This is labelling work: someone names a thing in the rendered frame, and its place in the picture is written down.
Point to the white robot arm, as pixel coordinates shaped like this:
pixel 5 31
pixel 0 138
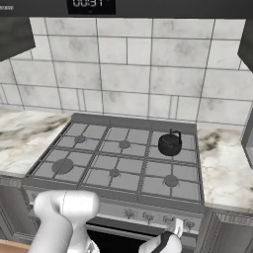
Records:
pixel 66 210

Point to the grey gas stove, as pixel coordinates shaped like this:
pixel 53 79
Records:
pixel 125 158

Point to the black kettle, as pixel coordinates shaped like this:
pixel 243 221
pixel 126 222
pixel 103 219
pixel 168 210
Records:
pixel 169 145

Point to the grey stove knob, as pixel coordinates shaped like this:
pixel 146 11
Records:
pixel 168 219
pixel 189 224
pixel 129 214
pixel 148 216

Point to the black oven door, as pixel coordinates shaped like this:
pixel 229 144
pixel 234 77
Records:
pixel 115 243

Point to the grey fridge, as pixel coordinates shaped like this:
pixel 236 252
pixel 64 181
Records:
pixel 248 141

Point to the black microwave oven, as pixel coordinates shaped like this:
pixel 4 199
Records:
pixel 164 8

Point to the grey base cupboard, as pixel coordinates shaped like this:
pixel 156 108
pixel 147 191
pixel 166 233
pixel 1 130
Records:
pixel 13 210
pixel 230 234

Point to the dark grey wall cupboard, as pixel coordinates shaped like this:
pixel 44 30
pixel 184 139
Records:
pixel 247 46
pixel 15 36

